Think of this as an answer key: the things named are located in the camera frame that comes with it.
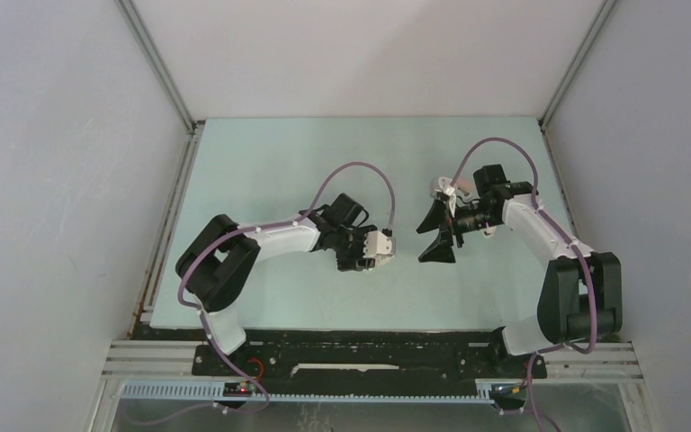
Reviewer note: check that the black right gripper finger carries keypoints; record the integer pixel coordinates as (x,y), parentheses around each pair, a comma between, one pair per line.
(435,219)
(440,250)

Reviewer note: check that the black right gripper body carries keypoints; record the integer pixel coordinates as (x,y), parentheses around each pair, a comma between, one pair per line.
(471,218)

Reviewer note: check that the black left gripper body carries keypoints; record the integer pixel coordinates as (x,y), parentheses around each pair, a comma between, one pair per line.
(349,247)

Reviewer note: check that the white stapler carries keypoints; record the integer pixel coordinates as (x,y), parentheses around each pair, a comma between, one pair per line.
(489,232)

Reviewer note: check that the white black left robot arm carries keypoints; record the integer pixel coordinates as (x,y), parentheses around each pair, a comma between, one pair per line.
(214,269)

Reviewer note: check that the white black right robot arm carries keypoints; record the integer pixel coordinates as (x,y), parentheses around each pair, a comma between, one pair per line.
(581,294)

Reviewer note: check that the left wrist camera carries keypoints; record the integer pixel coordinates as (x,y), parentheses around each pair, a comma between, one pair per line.
(378,249)

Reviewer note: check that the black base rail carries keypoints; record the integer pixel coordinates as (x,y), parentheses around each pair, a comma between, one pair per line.
(369,363)

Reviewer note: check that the aluminium frame rail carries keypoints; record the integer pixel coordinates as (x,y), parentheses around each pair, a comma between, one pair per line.
(163,370)

